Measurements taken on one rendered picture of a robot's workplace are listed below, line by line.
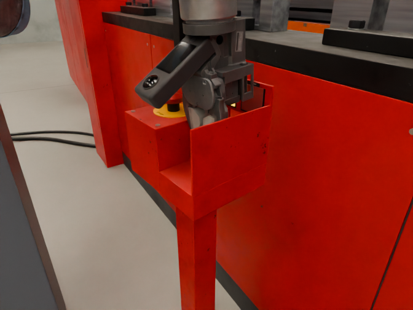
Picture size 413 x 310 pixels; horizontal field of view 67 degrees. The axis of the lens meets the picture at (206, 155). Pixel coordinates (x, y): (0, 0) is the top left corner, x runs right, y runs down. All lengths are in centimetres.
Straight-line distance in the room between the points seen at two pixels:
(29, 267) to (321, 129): 74
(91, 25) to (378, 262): 158
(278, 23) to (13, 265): 88
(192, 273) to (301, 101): 41
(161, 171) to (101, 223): 108
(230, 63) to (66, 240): 124
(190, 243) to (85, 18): 137
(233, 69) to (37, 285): 74
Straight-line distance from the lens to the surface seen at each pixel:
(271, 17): 86
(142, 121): 52
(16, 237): 86
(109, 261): 138
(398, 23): 67
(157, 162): 51
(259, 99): 51
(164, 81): 40
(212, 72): 43
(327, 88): 60
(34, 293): 98
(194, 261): 66
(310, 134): 64
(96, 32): 179
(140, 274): 131
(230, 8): 42
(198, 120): 48
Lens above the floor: 97
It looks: 28 degrees down
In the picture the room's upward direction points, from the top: straight up
